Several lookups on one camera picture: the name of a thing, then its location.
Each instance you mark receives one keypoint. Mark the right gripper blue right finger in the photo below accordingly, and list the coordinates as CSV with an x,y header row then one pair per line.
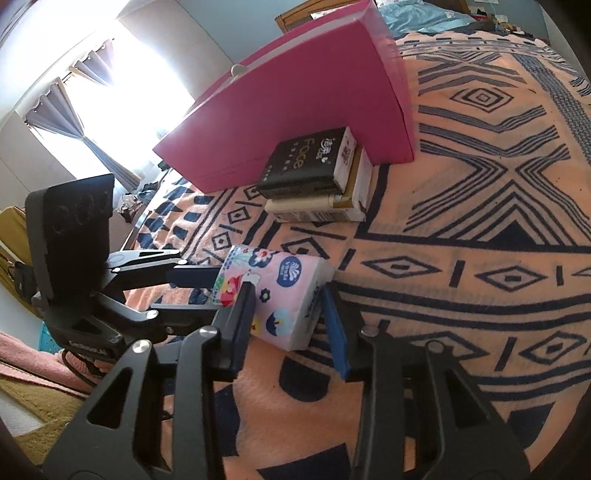
x,y
350,353

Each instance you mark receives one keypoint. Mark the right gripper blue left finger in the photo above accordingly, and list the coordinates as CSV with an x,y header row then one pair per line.
x,y
235,324

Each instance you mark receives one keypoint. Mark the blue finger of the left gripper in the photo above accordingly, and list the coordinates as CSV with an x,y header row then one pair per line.
x,y
181,320
192,276

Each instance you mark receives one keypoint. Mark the beige yellow tissue pack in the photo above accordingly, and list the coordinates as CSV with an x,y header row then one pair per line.
x,y
350,206

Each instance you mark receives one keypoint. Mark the black Face tissue pack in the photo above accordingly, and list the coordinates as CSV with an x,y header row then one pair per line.
x,y
313,164

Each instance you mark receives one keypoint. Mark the left pink sweater forearm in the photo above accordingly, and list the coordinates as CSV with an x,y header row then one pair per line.
x,y
23,363

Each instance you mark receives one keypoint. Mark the teal plastic basket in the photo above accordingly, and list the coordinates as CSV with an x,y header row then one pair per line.
x,y
46,342

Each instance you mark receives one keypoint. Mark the yellow chair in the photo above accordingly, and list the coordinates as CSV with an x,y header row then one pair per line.
x,y
14,248

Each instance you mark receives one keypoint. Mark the orange navy patterned blanket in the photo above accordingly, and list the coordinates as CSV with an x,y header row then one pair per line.
x,y
481,243

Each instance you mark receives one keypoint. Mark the left grey curtain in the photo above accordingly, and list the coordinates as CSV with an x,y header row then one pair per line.
x,y
55,114

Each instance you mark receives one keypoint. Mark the grey curtain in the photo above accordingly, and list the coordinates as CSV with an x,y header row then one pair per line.
x,y
97,65
55,114

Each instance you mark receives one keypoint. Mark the right grey curtain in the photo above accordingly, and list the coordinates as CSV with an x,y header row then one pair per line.
x,y
97,65

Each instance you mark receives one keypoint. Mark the pink cardboard box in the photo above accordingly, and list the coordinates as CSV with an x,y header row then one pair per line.
x,y
342,70

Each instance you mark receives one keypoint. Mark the wooden bed headboard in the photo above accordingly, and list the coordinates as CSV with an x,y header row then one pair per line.
x,y
301,14

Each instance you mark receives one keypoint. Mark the blue floral duvet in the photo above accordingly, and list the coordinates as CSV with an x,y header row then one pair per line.
x,y
407,16

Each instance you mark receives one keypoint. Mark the left gripper black camera box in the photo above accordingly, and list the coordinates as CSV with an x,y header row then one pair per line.
x,y
68,233

